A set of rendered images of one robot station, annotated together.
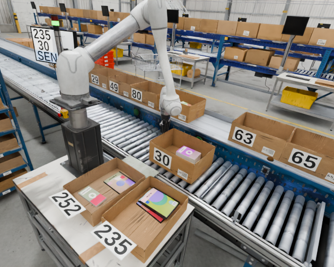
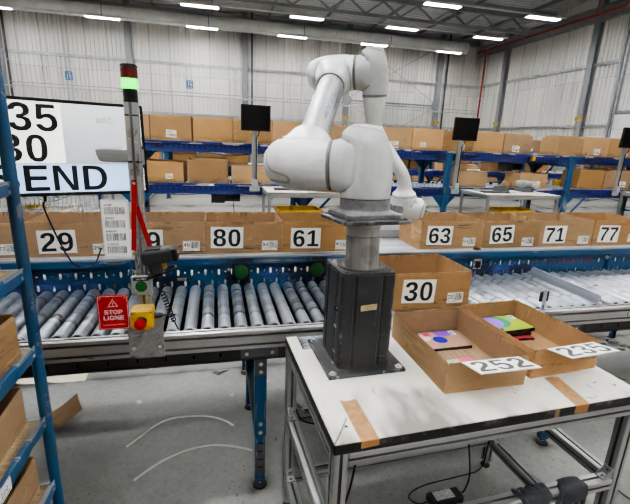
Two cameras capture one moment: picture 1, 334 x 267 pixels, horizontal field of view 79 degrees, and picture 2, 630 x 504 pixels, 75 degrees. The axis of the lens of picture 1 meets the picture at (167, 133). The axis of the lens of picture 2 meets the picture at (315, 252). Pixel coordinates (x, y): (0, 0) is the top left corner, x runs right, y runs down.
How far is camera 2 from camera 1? 1.73 m
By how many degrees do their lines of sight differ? 49
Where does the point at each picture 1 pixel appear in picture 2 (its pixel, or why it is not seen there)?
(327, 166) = (520, 231)
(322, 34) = (284, 128)
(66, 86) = (386, 183)
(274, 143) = (473, 228)
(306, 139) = not seen: hidden behind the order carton
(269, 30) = (210, 127)
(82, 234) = (537, 395)
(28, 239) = not seen: outside the picture
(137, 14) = (344, 74)
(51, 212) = (474, 412)
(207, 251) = not seen: hidden behind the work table
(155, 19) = (384, 81)
